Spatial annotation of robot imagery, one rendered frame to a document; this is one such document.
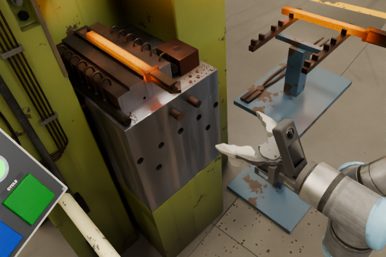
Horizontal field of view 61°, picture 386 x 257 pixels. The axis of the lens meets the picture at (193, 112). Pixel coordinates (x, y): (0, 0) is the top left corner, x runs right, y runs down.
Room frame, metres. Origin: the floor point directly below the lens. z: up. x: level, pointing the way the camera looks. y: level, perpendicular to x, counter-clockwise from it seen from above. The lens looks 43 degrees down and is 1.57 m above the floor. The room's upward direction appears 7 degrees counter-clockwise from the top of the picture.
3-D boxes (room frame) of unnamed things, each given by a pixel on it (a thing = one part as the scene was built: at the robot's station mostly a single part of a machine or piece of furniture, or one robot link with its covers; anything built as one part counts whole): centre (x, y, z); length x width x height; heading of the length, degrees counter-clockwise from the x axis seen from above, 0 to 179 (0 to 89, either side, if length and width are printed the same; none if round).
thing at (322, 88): (1.01, -0.42, 0.66); 0.40 x 0.30 x 0.02; 131
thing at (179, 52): (0.94, 0.03, 0.95); 0.12 x 0.09 x 0.07; 39
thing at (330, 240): (0.31, -0.30, 0.86); 0.12 x 0.09 x 0.12; 152
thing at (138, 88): (0.95, 0.26, 0.96); 0.42 x 0.20 x 0.09; 39
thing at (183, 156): (0.99, 0.22, 0.69); 0.56 x 0.38 x 0.45; 39
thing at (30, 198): (0.40, 0.35, 1.01); 0.07 x 0.05 x 0.07; 154
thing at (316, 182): (0.37, -0.24, 0.98); 0.10 x 0.05 x 0.09; 129
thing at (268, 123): (0.54, -0.17, 0.97); 0.09 x 0.03 x 0.06; 3
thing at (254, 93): (1.16, -0.44, 0.68); 0.60 x 0.04 x 0.01; 128
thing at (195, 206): (0.99, 0.22, 0.23); 0.56 x 0.38 x 0.47; 39
